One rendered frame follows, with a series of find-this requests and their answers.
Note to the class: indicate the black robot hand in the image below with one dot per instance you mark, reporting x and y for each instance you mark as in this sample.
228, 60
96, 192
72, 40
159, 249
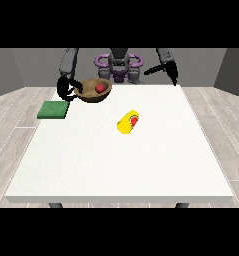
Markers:
169, 70
63, 88

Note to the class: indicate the brown wooden bowl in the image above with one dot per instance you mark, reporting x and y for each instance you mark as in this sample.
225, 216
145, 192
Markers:
91, 93

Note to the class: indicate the green square pad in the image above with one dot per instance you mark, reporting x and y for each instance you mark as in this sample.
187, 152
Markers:
53, 110

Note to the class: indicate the small red ball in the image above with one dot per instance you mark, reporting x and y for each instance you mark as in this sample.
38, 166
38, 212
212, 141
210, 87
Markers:
100, 88

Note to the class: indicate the grey robot trunk purple rings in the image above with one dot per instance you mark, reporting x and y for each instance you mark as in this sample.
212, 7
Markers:
118, 66

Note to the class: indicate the dark table leg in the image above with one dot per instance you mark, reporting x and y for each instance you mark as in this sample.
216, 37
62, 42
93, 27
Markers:
182, 205
55, 205

